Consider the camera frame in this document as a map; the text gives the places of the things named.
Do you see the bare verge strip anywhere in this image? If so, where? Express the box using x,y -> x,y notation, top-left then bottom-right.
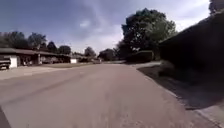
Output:
137,65 -> 224,111

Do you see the dark distant tree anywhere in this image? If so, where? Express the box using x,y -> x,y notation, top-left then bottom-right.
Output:
98,48 -> 118,62

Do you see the pale concrete kerb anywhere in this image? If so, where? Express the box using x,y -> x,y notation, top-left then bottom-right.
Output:
131,63 -> 224,128

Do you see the pale concrete driveway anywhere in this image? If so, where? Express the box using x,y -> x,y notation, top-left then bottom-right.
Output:
0,65 -> 64,81

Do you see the tall dark hedge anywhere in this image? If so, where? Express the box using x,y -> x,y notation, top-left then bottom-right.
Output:
158,9 -> 224,84

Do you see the dark trimmed bush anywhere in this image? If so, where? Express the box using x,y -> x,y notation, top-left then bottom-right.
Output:
125,50 -> 155,64

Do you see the grey asphalt road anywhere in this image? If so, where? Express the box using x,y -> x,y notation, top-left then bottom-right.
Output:
0,62 -> 221,128

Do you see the small distant tree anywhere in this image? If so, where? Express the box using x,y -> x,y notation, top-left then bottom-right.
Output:
83,46 -> 97,58

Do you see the row of trees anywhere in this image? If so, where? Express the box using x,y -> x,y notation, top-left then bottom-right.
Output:
0,31 -> 72,56

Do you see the large dark tree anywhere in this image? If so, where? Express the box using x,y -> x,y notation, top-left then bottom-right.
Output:
116,7 -> 178,61

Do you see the low long building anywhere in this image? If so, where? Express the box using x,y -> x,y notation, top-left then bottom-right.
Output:
0,47 -> 80,69

